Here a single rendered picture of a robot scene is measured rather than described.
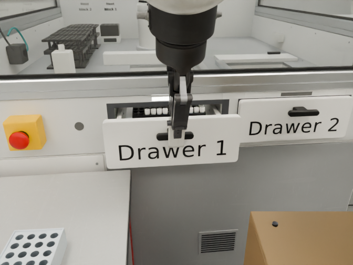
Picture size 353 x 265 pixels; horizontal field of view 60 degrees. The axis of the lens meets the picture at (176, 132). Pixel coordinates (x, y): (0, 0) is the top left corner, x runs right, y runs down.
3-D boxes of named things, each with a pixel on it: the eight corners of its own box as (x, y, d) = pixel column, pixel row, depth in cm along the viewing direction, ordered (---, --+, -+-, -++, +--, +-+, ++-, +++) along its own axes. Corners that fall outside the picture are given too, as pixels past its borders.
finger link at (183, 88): (189, 59, 46) (194, 79, 42) (187, 87, 49) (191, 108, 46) (173, 59, 46) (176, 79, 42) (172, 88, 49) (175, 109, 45)
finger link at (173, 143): (185, 118, 56) (185, 121, 55) (183, 144, 61) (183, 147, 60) (168, 119, 55) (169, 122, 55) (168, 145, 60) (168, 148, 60)
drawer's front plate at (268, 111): (344, 137, 80) (355, 97, 75) (237, 143, 77) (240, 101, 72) (341, 134, 81) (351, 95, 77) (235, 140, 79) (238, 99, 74)
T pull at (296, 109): (319, 115, 72) (320, 110, 72) (289, 117, 71) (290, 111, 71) (311, 110, 75) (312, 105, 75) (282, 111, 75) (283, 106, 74)
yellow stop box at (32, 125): (41, 151, 69) (34, 122, 66) (8, 153, 68) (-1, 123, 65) (47, 141, 73) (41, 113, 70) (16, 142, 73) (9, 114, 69)
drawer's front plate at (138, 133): (237, 162, 69) (242, 116, 64) (106, 169, 66) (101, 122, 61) (235, 158, 70) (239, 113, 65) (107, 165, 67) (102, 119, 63)
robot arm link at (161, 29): (232, 4, 37) (218, -23, 43) (135, 5, 36) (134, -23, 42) (225, 49, 41) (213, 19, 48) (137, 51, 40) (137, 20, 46)
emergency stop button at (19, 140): (29, 150, 66) (25, 133, 64) (9, 151, 65) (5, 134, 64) (33, 144, 68) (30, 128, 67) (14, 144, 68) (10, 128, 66)
